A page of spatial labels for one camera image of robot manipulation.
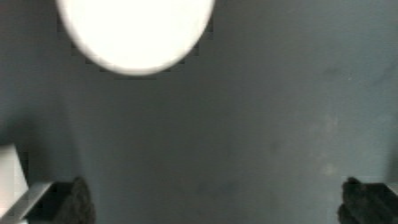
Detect white lamp bulb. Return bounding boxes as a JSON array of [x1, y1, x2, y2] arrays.
[[56, 0, 216, 76]]

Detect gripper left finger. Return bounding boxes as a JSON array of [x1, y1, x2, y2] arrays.
[[0, 177, 97, 224]]

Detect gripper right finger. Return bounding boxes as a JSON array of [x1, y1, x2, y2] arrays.
[[338, 177, 398, 224]]

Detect white frame left bar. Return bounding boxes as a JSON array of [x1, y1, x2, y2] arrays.
[[0, 144, 29, 216]]

